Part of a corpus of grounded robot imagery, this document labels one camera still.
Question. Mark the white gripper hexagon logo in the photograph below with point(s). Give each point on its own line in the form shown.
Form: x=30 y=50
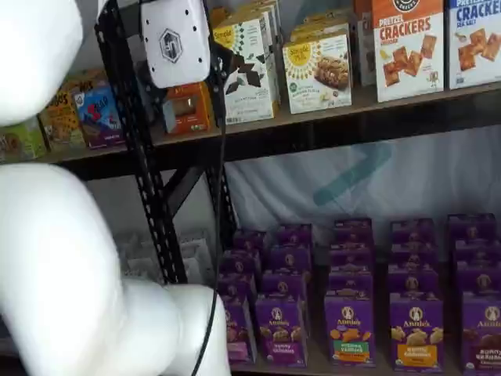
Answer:
x=176 y=43

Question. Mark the purple Annie's box pink patch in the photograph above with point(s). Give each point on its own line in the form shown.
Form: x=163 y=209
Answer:
x=250 y=241
x=238 y=262
x=235 y=286
x=242 y=333

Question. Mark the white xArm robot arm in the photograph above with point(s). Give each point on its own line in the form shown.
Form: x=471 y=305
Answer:
x=58 y=254

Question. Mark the orange cracker box with window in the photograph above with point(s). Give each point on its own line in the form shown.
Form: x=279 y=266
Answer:
x=192 y=121

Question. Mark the Simple Mills sweet thins box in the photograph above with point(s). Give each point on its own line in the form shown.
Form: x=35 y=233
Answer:
x=250 y=105
x=250 y=9

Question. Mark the blue Z Bar box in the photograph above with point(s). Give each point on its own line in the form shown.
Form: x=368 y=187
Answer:
x=98 y=117

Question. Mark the Simple Mills snack bar box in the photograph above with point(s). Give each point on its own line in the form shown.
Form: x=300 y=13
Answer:
x=321 y=27
x=317 y=78

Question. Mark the yellow cookie snack box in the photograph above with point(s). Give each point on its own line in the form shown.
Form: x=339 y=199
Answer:
x=62 y=125

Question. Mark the white organic pantry box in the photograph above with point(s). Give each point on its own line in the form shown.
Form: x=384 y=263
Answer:
x=199 y=268
x=197 y=243

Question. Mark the green snack box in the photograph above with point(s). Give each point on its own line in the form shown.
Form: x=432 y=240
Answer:
x=23 y=145

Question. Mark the gray snack box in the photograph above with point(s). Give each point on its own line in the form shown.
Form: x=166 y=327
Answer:
x=366 y=51

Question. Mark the purple Annie's box green patch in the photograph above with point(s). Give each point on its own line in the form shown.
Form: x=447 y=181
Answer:
x=352 y=231
x=350 y=333
x=352 y=256
x=350 y=282

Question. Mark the orange pretzel crackers box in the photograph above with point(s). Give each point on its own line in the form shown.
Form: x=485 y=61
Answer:
x=409 y=58

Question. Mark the purple Annie's box yellow patch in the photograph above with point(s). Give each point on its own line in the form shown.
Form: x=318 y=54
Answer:
x=413 y=254
x=413 y=231
x=413 y=284
x=417 y=337

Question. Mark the blue pretzel crackers box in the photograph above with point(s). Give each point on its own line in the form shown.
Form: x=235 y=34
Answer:
x=475 y=47

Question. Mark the purple Annie's box brown patch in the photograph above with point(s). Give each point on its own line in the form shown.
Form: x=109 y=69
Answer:
x=479 y=280
x=483 y=337
x=477 y=252
x=471 y=227

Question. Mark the black metal shelving rack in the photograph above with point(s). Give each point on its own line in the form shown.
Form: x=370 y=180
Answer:
x=117 y=70
x=352 y=137

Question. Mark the white backdrop sheet teal logo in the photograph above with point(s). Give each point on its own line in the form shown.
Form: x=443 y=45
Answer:
x=293 y=188

